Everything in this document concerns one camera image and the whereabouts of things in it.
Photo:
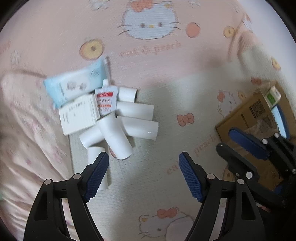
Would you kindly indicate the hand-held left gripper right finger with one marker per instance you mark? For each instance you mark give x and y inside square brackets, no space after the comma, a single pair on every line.
[190,178]

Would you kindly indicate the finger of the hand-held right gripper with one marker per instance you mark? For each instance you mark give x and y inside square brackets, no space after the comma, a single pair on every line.
[233,160]
[247,142]

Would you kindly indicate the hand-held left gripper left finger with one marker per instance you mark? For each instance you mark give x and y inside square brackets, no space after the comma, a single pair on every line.
[97,176]

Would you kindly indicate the brown cardboard box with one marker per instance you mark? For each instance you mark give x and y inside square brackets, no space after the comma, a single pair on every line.
[245,120]

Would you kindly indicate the pile of white paper rolls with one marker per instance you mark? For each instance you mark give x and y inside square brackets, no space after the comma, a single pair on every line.
[115,139]

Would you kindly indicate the glossy white paper tube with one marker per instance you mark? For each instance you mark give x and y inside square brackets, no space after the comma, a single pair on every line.
[138,127]

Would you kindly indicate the blue white packet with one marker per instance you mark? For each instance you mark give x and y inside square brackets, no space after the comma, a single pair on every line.
[281,122]

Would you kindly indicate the green white small carton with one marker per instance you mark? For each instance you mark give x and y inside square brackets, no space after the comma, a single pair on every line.
[274,98]

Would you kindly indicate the white cardboard carton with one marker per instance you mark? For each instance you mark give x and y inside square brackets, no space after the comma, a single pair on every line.
[76,115]

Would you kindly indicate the red label spout pouch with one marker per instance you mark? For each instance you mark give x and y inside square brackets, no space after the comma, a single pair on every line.
[105,102]

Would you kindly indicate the light blue wet wipes packet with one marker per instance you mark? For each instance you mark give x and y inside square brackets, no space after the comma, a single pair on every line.
[74,83]

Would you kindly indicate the cat print pink mat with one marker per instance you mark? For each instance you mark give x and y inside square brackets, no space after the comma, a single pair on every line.
[185,69]

